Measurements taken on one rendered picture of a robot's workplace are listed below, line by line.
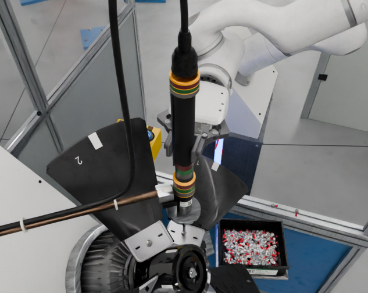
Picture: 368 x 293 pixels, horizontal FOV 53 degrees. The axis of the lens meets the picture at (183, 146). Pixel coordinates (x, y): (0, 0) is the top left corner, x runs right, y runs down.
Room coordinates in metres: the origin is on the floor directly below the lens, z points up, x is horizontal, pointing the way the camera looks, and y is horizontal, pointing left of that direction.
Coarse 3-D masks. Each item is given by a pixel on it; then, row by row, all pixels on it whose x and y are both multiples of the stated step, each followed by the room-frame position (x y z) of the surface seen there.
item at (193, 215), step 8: (160, 184) 0.41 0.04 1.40; (168, 184) 0.41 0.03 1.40; (160, 192) 0.40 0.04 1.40; (168, 192) 0.40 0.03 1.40; (160, 200) 0.39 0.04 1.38; (168, 200) 0.39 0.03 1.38; (176, 200) 0.39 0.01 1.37; (168, 208) 0.39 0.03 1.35; (176, 208) 0.39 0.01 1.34; (192, 208) 0.41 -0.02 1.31; (200, 208) 0.41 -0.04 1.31; (168, 216) 0.39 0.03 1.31; (176, 216) 0.39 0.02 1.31; (184, 216) 0.39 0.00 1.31; (192, 216) 0.39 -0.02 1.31; (184, 224) 0.38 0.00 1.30
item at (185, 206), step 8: (184, 40) 0.41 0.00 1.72; (176, 48) 0.42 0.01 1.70; (184, 48) 0.41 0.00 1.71; (192, 48) 0.42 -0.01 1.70; (176, 56) 0.40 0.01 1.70; (184, 56) 0.40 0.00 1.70; (192, 56) 0.40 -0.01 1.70; (176, 64) 0.40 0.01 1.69; (184, 64) 0.40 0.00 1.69; (192, 64) 0.40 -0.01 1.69; (176, 72) 0.40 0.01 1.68; (184, 72) 0.40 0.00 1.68; (192, 72) 0.40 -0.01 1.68; (184, 200) 0.40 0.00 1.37; (192, 200) 0.41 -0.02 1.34; (184, 208) 0.40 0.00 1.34
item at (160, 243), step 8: (152, 224) 0.39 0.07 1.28; (160, 224) 0.39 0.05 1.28; (144, 232) 0.38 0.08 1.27; (152, 232) 0.38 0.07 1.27; (160, 232) 0.38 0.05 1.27; (128, 240) 0.37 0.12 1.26; (136, 240) 0.37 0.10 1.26; (144, 240) 0.37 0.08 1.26; (152, 240) 0.37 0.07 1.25; (160, 240) 0.37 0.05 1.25; (168, 240) 0.37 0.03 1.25; (144, 248) 0.35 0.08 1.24; (152, 248) 0.36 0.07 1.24; (160, 248) 0.36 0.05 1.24; (136, 256) 0.34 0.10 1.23; (144, 256) 0.34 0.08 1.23
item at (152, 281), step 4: (156, 276) 0.29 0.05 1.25; (152, 280) 0.28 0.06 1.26; (156, 280) 0.29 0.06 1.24; (144, 284) 0.27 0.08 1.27; (148, 284) 0.27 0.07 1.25; (152, 284) 0.28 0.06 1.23; (140, 288) 0.26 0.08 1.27; (144, 288) 0.27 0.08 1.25; (152, 288) 0.28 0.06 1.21; (140, 292) 0.26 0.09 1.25; (144, 292) 0.27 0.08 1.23; (148, 292) 0.27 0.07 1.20
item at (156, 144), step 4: (156, 128) 0.87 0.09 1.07; (152, 132) 0.85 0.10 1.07; (156, 132) 0.85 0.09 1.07; (160, 132) 0.86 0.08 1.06; (152, 136) 0.84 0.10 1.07; (156, 136) 0.84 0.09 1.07; (160, 136) 0.86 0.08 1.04; (152, 140) 0.82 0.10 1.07; (156, 140) 0.83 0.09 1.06; (160, 140) 0.86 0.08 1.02; (152, 144) 0.80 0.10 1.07; (156, 144) 0.82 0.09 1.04; (160, 144) 0.86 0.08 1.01; (152, 148) 0.79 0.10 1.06; (156, 148) 0.82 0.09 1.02; (152, 152) 0.79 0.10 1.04; (156, 152) 0.82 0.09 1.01; (156, 156) 0.82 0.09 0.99
